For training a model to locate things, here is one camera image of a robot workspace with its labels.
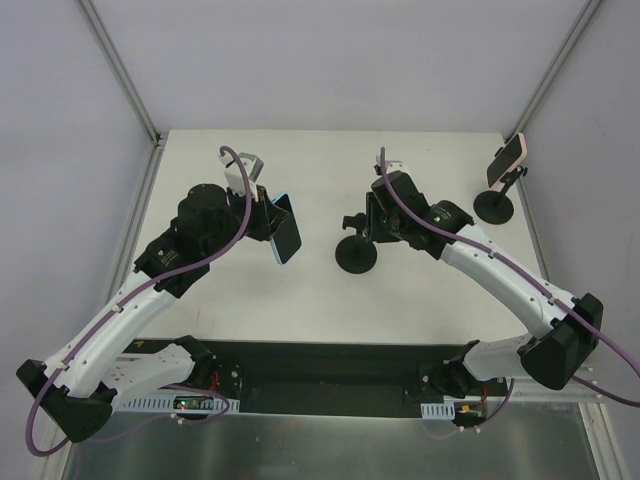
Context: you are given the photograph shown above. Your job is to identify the blue case phone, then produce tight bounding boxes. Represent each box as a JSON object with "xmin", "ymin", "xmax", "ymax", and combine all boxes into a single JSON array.
[{"xmin": 270, "ymin": 193, "xmax": 302, "ymax": 265}]

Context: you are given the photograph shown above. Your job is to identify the black phone stand one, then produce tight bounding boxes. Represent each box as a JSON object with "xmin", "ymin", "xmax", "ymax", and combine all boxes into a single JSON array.
[{"xmin": 334, "ymin": 213, "xmax": 378, "ymax": 275}]

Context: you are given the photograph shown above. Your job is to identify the black phone stand two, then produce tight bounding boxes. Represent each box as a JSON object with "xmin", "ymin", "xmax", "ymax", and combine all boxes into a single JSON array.
[{"xmin": 473, "ymin": 166, "xmax": 528, "ymax": 225}]

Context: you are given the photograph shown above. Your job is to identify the pink case phone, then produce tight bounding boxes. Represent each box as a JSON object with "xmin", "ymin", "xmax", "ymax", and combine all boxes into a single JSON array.
[{"xmin": 486, "ymin": 132, "xmax": 528, "ymax": 189}]

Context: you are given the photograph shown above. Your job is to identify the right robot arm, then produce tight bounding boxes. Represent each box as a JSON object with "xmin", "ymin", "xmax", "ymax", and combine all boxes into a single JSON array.
[{"xmin": 366, "ymin": 170, "xmax": 604, "ymax": 399}]

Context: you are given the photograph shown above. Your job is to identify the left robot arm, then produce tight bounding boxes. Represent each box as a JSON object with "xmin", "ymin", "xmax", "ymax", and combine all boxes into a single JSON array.
[{"xmin": 16, "ymin": 184, "xmax": 295, "ymax": 456}]

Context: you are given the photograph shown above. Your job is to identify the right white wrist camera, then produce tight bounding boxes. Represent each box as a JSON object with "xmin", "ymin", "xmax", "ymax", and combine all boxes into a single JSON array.
[{"xmin": 374, "ymin": 158, "xmax": 410, "ymax": 181}]

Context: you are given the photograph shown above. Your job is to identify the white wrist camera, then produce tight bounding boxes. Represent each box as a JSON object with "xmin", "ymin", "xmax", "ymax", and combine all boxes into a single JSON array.
[
  {"xmin": 374, "ymin": 158, "xmax": 410, "ymax": 181},
  {"xmin": 219, "ymin": 153, "xmax": 264, "ymax": 198}
]

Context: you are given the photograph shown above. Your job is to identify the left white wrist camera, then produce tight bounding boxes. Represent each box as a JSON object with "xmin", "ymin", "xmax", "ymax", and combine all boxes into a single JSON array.
[{"xmin": 219, "ymin": 153, "xmax": 264, "ymax": 198}]

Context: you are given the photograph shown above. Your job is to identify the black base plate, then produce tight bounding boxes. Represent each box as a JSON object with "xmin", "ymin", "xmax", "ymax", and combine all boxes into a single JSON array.
[{"xmin": 124, "ymin": 338, "xmax": 516, "ymax": 415}]

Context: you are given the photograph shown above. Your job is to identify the right aluminium frame post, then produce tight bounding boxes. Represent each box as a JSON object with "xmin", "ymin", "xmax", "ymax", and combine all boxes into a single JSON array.
[{"xmin": 503, "ymin": 0, "xmax": 606, "ymax": 141}]

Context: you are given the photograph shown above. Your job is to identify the aluminium frame post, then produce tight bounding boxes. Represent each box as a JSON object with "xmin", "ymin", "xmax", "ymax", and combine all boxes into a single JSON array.
[
  {"xmin": 503, "ymin": 0, "xmax": 606, "ymax": 141},
  {"xmin": 75, "ymin": 0, "xmax": 161, "ymax": 146}
]

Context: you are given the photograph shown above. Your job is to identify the left aluminium frame post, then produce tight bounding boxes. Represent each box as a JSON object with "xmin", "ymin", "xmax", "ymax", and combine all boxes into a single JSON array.
[{"xmin": 75, "ymin": 0, "xmax": 161, "ymax": 146}]

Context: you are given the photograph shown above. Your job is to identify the right white cable duct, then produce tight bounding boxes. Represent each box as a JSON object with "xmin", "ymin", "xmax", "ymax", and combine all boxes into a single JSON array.
[{"xmin": 420, "ymin": 401, "xmax": 456, "ymax": 421}]

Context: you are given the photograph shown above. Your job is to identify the white cable duct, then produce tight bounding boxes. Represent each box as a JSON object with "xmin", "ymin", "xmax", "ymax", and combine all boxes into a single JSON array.
[
  {"xmin": 119, "ymin": 393, "xmax": 240, "ymax": 415},
  {"xmin": 420, "ymin": 401, "xmax": 456, "ymax": 421}
]

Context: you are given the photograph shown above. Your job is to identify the left white cable duct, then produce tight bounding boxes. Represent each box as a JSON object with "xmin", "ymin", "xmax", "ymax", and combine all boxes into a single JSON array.
[{"xmin": 119, "ymin": 393, "xmax": 240, "ymax": 415}]

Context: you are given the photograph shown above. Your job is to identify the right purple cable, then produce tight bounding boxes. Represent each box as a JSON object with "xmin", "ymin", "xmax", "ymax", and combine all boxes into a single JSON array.
[{"xmin": 377, "ymin": 147, "xmax": 640, "ymax": 436}]

